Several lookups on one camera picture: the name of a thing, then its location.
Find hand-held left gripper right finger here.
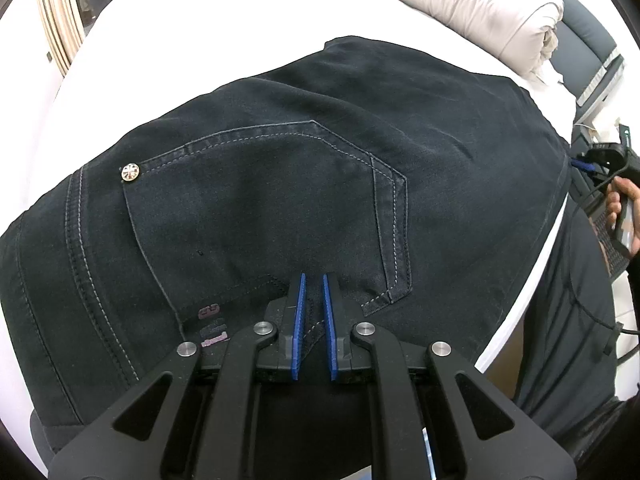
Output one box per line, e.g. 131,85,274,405
320,272,576,480

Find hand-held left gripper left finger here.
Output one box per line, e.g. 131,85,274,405
47,272,308,480

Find black denim pants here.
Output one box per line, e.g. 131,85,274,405
0,35,573,458

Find person's right hand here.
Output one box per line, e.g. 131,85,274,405
606,176,640,257

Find grey padded headboard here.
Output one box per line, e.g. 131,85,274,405
520,0,627,108

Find person's dark trouser leg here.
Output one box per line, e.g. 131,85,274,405
514,195,623,443

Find rolled beige duvet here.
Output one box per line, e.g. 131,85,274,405
372,0,566,86

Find bed with white sheet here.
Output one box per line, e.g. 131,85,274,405
0,0,583,411

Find beige curtain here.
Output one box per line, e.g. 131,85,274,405
34,0,82,73

